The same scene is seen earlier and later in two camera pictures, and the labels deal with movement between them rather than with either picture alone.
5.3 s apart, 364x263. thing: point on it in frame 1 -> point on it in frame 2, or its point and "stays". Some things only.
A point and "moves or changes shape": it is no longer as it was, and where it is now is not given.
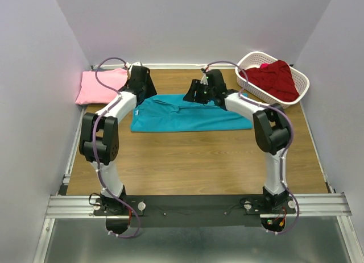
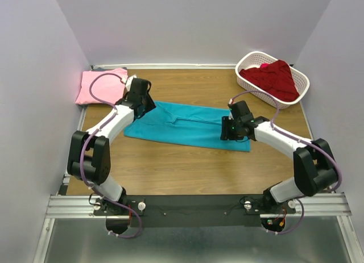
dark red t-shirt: x=276 y=80 stays
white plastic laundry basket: x=271 y=80 stays
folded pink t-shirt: x=92 y=92 stays
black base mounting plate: x=194 y=211 stays
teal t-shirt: x=166 y=113 moves or changes shape
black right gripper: x=195 y=87 -> x=225 y=131
